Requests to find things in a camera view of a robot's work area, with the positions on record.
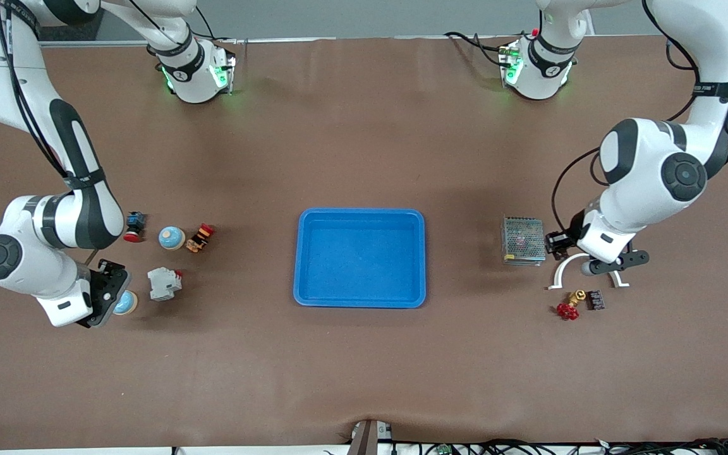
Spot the blue desk bell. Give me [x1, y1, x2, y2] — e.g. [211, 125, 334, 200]
[159, 226, 186, 251]
[113, 290, 139, 316]

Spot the blue plastic tray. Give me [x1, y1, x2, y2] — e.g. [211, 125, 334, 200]
[293, 208, 427, 309]

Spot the white semicircular pipe clamp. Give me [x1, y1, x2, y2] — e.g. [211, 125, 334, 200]
[547, 253, 630, 291]

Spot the metal mesh power supply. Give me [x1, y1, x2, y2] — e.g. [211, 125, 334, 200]
[501, 216, 547, 267]

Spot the red emergency stop button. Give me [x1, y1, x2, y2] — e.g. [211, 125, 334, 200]
[123, 211, 147, 243]

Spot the white circuit breaker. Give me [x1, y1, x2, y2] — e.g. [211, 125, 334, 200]
[147, 267, 183, 301]

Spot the red yellow push button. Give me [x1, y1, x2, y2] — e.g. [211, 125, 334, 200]
[186, 223, 215, 254]

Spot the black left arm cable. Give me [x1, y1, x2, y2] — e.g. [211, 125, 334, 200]
[552, 0, 700, 232]

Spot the brass valve red handle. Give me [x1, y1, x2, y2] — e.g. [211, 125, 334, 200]
[556, 289, 587, 321]

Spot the black base cable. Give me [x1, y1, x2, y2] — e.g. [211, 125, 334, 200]
[444, 30, 511, 68]

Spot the black cable bundle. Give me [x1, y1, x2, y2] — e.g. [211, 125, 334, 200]
[396, 438, 728, 455]

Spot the grey metal camera stand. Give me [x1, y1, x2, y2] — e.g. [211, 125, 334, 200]
[346, 420, 394, 455]

